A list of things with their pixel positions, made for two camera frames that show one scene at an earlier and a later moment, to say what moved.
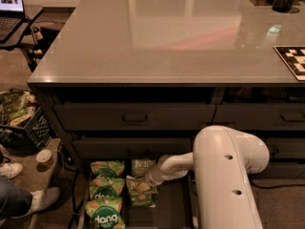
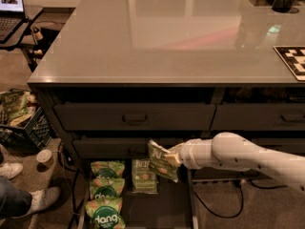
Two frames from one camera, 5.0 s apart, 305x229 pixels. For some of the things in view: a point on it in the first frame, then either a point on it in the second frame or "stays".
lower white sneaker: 42,198 stays
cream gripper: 154,176 -> 186,153
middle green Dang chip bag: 106,189 stays
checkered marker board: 294,57 stays
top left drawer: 133,116 stays
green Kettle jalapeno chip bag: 138,197 -> 162,164
